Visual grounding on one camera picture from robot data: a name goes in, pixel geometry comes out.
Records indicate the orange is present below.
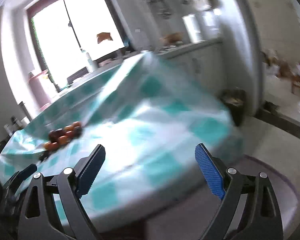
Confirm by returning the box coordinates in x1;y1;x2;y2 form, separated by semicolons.
72;121;82;128
57;135;70;146

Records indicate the large red tomato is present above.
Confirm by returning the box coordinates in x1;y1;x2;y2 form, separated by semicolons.
65;130;76;139

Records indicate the dark red wrinkled apple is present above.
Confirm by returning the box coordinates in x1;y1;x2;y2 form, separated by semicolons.
48;128;65;143

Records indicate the small orange mandarin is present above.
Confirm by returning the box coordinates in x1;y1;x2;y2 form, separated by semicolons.
44;141;59;151

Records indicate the yellow striped round fruit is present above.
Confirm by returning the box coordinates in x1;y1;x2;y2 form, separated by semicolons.
63;125;74;132

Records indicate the pink thermos jug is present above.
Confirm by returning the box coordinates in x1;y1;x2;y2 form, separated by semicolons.
28;70;57;112

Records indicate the black trash bin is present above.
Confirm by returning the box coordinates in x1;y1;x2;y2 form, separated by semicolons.
220;88;246;127

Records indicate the white kitchen cabinet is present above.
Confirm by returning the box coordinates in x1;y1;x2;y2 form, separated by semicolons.
158;38;226;96

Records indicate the steel thermos flask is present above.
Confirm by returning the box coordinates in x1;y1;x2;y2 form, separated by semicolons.
18;101;33;122

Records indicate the white lotion bottle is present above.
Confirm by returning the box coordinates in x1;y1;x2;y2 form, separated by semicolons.
85;51;98;72

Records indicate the teal checkered tablecloth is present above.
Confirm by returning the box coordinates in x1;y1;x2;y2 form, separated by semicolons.
0;53;243;232

